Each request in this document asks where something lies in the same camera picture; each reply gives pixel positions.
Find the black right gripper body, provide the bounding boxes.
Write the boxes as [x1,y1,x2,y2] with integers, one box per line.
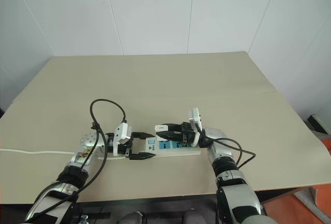
[180,121,199,147]

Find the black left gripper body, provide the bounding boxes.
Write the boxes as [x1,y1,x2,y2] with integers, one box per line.
[118,131,134,158]

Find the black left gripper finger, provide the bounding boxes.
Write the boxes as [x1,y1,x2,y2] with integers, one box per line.
[131,131,154,140]
[129,152,157,161]

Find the white charger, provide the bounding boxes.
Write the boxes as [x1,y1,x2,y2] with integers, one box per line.
[154,123,169,142]

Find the white power strip blue sockets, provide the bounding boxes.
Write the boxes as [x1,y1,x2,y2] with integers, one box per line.
[97,136,202,160]

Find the dark grey rounded shape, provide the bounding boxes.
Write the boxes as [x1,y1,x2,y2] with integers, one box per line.
[117,204,146,224]
[180,204,205,224]

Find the grey cloth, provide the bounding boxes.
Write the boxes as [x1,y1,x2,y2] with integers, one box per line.
[293,186,319,207]

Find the orange object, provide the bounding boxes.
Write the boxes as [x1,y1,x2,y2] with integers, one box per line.
[320,138,331,160]

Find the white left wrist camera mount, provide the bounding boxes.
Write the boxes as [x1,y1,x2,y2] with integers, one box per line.
[112,122,133,157]

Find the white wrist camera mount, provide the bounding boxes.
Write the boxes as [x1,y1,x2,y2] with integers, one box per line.
[112,122,133,157]
[188,107,205,147]

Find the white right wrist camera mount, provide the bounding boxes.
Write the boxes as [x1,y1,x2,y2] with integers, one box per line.
[188,107,205,147]

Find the black frame under table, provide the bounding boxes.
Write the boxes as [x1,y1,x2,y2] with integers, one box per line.
[74,194,220,224]

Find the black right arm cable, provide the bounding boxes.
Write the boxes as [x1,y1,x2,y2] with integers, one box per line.
[200,130,257,169]

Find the white power strip cord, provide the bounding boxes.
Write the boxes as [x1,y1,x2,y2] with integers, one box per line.
[0,148,74,156]

